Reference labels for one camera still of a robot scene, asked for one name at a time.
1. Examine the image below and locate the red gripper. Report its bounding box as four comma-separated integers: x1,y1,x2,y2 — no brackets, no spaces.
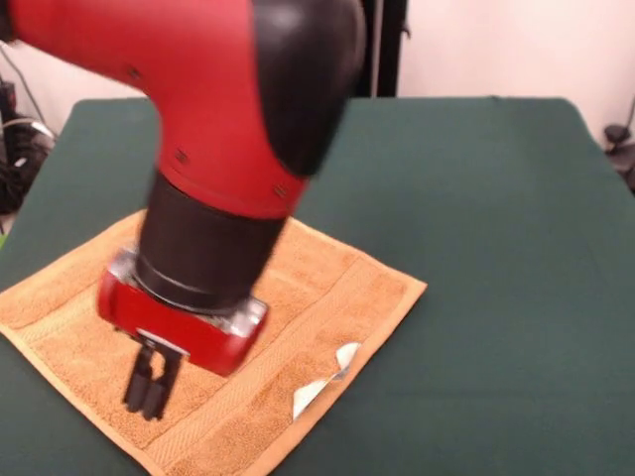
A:
96,269,271,422

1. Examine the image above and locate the tan terry towel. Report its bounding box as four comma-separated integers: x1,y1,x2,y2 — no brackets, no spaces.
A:
0,207,429,476

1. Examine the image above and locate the dark green table cloth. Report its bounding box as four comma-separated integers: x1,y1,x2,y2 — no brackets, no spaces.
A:
0,96,635,476

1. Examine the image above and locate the black cable bundle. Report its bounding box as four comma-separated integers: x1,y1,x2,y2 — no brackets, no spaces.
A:
0,44,56,215

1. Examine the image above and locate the black metal frame stand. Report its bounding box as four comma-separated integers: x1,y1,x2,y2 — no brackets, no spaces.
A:
354,0,413,99

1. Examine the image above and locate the black floor device with cable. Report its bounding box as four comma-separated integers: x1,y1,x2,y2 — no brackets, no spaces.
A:
602,93,635,195

